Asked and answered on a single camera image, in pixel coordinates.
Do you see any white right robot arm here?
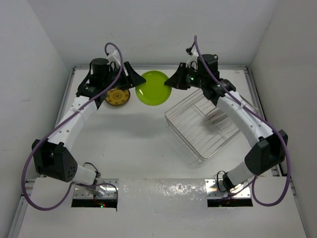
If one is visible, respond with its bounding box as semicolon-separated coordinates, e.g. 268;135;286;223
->
165;54;289;191

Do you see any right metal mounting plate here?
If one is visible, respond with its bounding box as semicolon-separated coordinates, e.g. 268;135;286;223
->
205;178;251;199

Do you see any metal mounting plate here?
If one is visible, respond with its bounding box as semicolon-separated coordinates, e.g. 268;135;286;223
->
205;178;251;199
73;178;119;200

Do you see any lime green plate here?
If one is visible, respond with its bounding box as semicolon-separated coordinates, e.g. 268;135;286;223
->
135;70;172;106

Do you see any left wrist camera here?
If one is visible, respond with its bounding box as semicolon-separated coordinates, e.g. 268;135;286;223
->
107;50;121;68

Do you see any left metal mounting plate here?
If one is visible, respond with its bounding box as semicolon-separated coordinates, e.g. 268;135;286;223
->
73;178;119;200

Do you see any back aluminium frame rail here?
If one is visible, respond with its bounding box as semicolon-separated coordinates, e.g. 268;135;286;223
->
74;64;247;70

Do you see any left aluminium frame rail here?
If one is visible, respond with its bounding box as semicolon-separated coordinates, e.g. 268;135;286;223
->
8;66;76;236

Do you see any right aluminium frame rail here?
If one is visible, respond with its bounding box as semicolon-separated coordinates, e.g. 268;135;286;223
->
244;65;298;196

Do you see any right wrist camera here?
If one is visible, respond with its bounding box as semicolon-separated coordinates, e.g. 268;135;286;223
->
186;48;199;69

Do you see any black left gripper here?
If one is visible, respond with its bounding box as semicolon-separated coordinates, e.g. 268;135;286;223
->
103;62;145;91

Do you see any white plate with red rim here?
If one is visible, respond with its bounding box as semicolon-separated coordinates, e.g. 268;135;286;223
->
209;113;227;124

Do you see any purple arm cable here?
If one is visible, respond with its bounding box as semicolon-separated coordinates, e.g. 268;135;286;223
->
21;43;123;211
193;35;291;207

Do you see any mustard yellow plate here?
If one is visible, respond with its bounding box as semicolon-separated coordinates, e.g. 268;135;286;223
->
105;88;131;104

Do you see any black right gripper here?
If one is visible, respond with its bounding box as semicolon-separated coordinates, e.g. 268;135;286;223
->
165;62;206;90

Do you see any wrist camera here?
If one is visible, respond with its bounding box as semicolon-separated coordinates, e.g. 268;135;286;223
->
186;48;199;69
107;50;121;68

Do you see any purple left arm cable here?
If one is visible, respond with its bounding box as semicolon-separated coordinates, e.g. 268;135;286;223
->
21;43;123;211

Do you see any aluminium frame rail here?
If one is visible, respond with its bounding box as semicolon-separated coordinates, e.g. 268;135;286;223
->
74;64;247;70
244;65;298;196
8;66;76;236

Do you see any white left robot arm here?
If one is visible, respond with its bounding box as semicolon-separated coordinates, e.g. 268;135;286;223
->
32;58;146;186

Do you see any wire dish rack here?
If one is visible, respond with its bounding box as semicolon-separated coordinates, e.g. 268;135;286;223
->
164;89;250;165

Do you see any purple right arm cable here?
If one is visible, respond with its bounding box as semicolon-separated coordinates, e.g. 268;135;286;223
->
193;35;291;207

